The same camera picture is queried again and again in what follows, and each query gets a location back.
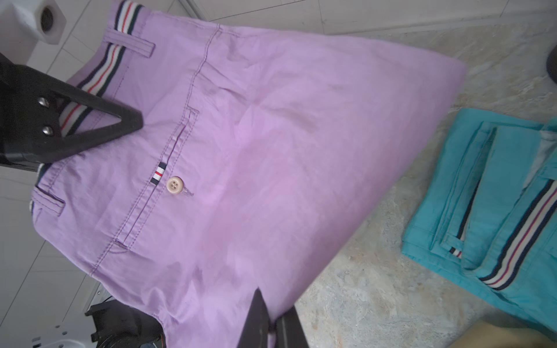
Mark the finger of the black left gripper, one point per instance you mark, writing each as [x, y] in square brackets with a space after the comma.
[65, 122]

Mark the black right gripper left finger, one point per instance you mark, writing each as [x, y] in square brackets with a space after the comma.
[256, 328]

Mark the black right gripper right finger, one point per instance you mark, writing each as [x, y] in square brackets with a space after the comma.
[289, 331]

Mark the purple pants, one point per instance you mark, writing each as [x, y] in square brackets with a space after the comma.
[261, 153]

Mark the khaki pants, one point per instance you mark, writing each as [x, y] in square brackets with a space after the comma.
[486, 335]

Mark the teal pants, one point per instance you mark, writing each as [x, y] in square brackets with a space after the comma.
[488, 220]

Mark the glitter microphone on black stand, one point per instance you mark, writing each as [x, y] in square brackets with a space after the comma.
[551, 65]

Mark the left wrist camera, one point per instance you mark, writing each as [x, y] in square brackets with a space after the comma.
[26, 23]

